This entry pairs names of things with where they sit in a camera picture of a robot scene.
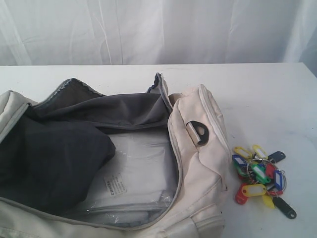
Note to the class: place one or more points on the colourful key tag bunch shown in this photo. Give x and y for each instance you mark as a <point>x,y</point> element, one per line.
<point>261,177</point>

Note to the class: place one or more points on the cream fabric duffel bag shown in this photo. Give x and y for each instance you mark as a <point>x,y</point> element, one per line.
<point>51,151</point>

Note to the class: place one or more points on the clear plastic packing bag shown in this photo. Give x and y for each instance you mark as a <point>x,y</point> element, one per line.
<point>136,186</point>

